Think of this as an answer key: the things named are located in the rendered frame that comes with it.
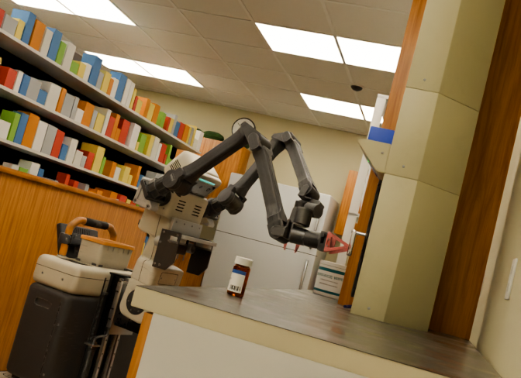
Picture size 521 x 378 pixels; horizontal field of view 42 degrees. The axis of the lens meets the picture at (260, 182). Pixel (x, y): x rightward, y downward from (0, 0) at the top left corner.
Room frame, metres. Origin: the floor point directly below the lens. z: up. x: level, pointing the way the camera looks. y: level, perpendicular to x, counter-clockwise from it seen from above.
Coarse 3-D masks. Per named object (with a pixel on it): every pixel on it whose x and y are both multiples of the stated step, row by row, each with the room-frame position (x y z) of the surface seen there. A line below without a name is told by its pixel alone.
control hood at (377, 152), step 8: (360, 144) 2.27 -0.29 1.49; (368, 144) 2.26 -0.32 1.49; (376, 144) 2.25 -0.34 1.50; (384, 144) 2.24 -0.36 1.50; (368, 152) 2.25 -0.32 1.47; (376, 152) 2.25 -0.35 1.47; (384, 152) 2.24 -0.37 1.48; (376, 160) 2.25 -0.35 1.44; (384, 160) 2.24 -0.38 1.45; (376, 168) 2.24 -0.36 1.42; (384, 168) 2.24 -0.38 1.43
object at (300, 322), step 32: (160, 288) 1.37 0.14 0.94; (192, 288) 1.57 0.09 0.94; (224, 288) 1.84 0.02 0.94; (256, 288) 2.21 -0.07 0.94; (192, 320) 1.28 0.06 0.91; (224, 320) 1.26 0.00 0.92; (256, 320) 1.25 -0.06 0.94; (288, 320) 1.41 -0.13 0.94; (320, 320) 1.63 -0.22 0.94; (352, 320) 1.91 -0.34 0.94; (288, 352) 1.23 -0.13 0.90; (320, 352) 1.22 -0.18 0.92; (352, 352) 1.20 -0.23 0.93; (384, 352) 1.27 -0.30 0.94; (416, 352) 1.44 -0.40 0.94; (448, 352) 1.66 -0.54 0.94
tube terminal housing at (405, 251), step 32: (416, 96) 2.23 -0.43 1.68; (416, 128) 2.22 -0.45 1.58; (448, 128) 2.25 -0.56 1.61; (416, 160) 2.21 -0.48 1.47; (448, 160) 2.26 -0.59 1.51; (384, 192) 2.23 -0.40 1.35; (416, 192) 2.21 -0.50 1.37; (448, 192) 2.28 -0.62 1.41; (384, 224) 2.23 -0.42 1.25; (416, 224) 2.23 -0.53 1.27; (448, 224) 2.30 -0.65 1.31; (384, 256) 2.22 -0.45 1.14; (416, 256) 2.24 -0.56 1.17; (384, 288) 2.21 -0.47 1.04; (416, 288) 2.26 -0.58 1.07; (384, 320) 2.21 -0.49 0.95; (416, 320) 2.28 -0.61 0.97
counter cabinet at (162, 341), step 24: (144, 312) 1.31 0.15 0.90; (144, 336) 1.30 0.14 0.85; (168, 336) 1.29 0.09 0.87; (192, 336) 1.28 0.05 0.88; (216, 336) 1.27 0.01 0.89; (144, 360) 1.30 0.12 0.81; (168, 360) 1.29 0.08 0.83; (192, 360) 1.27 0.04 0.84; (216, 360) 1.26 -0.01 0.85; (240, 360) 1.25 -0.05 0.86; (264, 360) 1.24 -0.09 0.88; (288, 360) 1.23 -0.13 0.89
